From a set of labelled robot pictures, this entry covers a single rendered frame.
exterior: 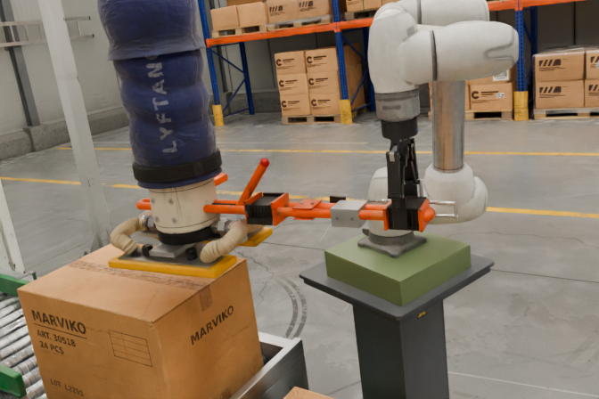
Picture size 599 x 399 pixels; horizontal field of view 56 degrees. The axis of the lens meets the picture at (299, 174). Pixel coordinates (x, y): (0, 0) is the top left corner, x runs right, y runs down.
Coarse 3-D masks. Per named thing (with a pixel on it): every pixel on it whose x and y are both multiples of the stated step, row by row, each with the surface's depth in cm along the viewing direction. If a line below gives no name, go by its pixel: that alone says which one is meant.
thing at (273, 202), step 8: (264, 192) 142; (272, 192) 141; (280, 192) 140; (288, 192) 138; (248, 200) 136; (256, 200) 139; (264, 200) 138; (272, 200) 137; (280, 200) 135; (288, 200) 138; (248, 208) 134; (256, 208) 133; (264, 208) 132; (272, 208) 132; (248, 216) 135; (256, 216) 135; (264, 216) 134; (272, 216) 133; (280, 216) 135; (264, 224) 133
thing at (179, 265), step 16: (128, 256) 146; (144, 256) 145; (160, 256) 144; (176, 256) 142; (192, 256) 139; (224, 256) 140; (160, 272) 139; (176, 272) 137; (192, 272) 135; (208, 272) 133; (224, 272) 135
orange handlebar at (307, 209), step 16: (224, 176) 171; (144, 208) 151; (208, 208) 142; (224, 208) 140; (240, 208) 138; (288, 208) 132; (304, 208) 129; (320, 208) 129; (368, 208) 127; (432, 208) 120
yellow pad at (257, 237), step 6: (264, 228) 156; (270, 228) 156; (252, 234) 152; (258, 234) 152; (264, 234) 152; (270, 234) 155; (246, 240) 149; (252, 240) 148; (258, 240) 150; (246, 246) 150; (252, 246) 149
